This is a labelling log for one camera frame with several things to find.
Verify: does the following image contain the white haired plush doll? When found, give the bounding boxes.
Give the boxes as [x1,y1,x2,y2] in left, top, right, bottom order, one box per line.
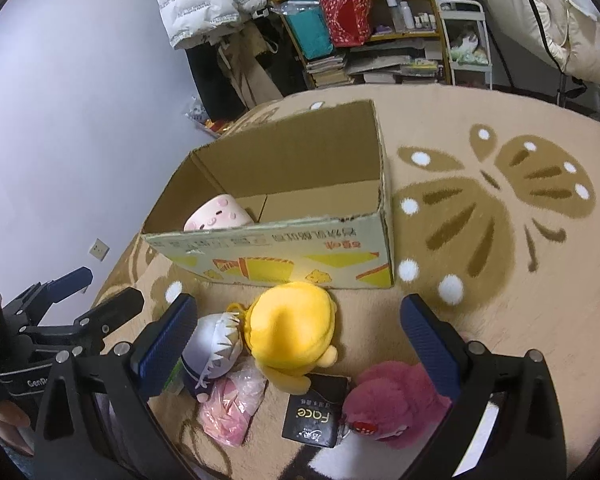
[181,312,244,403]

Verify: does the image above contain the magenta plush bear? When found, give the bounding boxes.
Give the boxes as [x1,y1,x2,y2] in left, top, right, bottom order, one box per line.
[342,361,452,450]

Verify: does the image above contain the pink plastic pack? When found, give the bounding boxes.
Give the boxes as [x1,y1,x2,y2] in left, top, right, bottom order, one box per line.
[198,356,268,448]

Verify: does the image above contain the yellow plush toy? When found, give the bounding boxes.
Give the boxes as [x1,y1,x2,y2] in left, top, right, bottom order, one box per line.
[226,282,338,396]

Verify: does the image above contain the pink round plush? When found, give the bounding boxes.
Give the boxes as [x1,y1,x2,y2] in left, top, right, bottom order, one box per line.
[183,194,253,232]

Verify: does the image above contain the person's left hand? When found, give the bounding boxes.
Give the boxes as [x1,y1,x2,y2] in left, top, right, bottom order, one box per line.
[0,400,34,456]

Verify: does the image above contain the black Face tissue pack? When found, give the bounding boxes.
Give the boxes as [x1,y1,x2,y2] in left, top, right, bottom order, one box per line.
[282,374,350,448]

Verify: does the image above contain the open cardboard box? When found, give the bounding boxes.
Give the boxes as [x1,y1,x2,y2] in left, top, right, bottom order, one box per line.
[142,100,393,289]

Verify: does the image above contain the plastic bag on floor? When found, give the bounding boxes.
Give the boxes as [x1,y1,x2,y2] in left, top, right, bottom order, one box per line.
[184,96,230,138]

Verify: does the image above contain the black hanging garment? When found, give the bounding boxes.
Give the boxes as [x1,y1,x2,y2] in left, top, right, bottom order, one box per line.
[185,44,246,122]

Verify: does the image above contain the stack of books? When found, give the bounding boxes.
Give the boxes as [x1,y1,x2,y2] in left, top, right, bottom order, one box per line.
[306,53,354,88]

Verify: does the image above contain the beige hanging trousers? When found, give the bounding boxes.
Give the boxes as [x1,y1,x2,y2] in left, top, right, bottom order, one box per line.
[218,22,283,110]

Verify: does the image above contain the white utility cart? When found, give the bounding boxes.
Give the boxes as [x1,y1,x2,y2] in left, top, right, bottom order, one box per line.
[439,0,493,90]

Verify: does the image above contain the wooden shelf unit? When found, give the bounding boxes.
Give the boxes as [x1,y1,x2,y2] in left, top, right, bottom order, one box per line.
[268,0,450,89]

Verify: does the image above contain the red gift bag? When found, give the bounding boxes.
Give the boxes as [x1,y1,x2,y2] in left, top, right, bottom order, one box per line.
[320,0,373,48]

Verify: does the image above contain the teal bag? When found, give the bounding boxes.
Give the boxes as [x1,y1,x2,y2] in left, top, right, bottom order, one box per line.
[280,0,334,61]

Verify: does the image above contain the wall power socket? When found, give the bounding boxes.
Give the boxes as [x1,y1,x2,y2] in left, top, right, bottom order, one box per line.
[88,238,109,261]

